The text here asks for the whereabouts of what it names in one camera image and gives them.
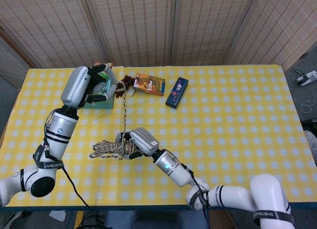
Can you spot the green snack bag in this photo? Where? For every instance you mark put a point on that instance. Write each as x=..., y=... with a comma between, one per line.
x=103, y=76

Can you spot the woven folding screen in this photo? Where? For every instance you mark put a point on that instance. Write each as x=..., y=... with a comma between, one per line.
x=138, y=25

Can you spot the white paper scrap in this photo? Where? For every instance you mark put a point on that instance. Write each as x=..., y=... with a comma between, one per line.
x=57, y=214

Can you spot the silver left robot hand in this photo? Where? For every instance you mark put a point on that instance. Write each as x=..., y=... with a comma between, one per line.
x=74, y=87

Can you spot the white black floor device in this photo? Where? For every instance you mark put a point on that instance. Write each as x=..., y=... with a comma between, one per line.
x=307, y=78

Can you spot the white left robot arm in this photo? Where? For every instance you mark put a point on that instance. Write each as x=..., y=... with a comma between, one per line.
x=59, y=132

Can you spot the dark blue slim box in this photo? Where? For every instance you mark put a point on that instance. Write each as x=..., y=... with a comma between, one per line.
x=177, y=92

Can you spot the blue chair seat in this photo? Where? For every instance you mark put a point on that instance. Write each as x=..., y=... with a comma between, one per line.
x=153, y=220

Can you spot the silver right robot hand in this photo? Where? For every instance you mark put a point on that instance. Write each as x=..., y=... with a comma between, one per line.
x=144, y=141

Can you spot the teal cardboard box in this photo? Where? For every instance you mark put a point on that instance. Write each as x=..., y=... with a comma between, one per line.
x=104, y=105

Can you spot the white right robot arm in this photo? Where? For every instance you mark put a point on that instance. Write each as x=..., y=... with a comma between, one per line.
x=232, y=195

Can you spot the dark red grape bunch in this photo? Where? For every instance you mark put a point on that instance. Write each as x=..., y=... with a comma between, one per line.
x=128, y=80

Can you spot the yellow checked tablecloth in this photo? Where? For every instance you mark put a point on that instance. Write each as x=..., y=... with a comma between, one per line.
x=223, y=144

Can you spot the orange colourful carton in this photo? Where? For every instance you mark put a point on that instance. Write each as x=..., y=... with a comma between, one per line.
x=149, y=85

